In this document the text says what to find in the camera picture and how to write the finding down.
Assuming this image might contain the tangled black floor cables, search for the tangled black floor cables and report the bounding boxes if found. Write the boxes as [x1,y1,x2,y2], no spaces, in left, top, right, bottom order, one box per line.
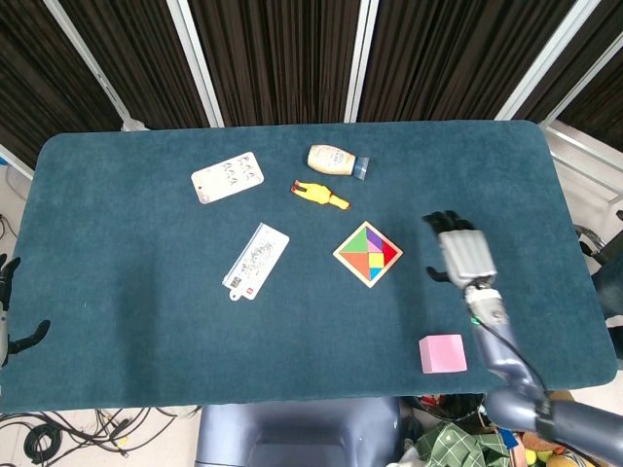
[0,406,199,461]

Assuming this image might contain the wooden tangram tray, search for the wooden tangram tray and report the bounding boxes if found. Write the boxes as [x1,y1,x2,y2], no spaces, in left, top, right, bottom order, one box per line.
[332,221,404,289]

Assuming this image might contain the purple tangram parallelogram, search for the purple tangram parallelogram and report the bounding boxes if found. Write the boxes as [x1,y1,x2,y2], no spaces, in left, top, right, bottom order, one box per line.
[365,226,386,254]

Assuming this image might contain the aluminium frame post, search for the aluminium frame post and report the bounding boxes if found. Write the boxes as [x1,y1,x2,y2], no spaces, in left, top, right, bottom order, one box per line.
[343,0,381,124]
[42,0,135,128]
[538,36,623,126]
[495,0,596,122]
[165,0,226,128]

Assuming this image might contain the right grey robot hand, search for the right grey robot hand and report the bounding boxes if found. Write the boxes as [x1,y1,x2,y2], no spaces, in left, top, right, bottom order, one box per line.
[421,209,498,289]

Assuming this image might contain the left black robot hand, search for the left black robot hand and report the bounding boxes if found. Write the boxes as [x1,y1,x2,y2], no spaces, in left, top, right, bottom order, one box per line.
[0,256,52,369]

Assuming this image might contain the white printed pencil pouch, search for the white printed pencil pouch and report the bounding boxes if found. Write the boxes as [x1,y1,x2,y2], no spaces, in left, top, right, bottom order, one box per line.
[222,222,291,303]

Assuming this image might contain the orange tangram triangle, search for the orange tangram triangle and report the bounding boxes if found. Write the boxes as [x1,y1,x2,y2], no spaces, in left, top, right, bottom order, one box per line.
[339,252,373,283]

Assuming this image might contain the yellow rubber chicken toy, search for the yellow rubber chicken toy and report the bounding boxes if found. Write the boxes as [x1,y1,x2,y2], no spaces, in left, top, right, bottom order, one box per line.
[290,179,351,211]

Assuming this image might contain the cream mayonnaise bottle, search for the cream mayonnaise bottle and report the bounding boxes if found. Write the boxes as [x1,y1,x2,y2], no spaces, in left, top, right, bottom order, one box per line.
[307,144,371,182]

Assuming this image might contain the black coiled floor cable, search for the black coiled floor cable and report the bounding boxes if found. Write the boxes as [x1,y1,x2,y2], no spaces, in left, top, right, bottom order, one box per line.
[23,421,63,463]

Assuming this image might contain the blue-grey robot torso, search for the blue-grey robot torso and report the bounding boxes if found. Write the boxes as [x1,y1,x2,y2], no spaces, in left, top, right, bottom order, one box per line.
[194,396,405,467]

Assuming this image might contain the black pleated curtain panel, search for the black pleated curtain panel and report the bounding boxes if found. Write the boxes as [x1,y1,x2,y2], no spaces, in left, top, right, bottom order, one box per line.
[62,0,210,130]
[357,0,581,123]
[188,0,364,126]
[515,0,623,152]
[0,0,123,166]

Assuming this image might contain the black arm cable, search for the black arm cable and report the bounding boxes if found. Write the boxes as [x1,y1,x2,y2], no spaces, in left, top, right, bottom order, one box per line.
[474,315,551,398]

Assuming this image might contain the green checkered cloth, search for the green checkered cloth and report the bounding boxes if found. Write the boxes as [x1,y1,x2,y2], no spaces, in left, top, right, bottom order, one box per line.
[412,420,512,467]

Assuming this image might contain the green tangram triangle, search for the green tangram triangle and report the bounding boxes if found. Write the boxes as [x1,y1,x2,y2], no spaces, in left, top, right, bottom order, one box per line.
[339,226,371,255]

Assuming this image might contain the teal felt table cover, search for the teal felt table cover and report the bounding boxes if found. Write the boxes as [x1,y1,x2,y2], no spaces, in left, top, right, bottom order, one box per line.
[0,120,619,413]

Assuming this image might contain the pink cube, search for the pink cube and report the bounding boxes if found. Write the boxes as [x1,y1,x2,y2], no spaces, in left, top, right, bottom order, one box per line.
[419,334,468,375]

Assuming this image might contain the white printed sticker card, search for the white printed sticker card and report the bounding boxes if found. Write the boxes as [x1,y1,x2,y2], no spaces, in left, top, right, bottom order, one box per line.
[190,151,265,205]

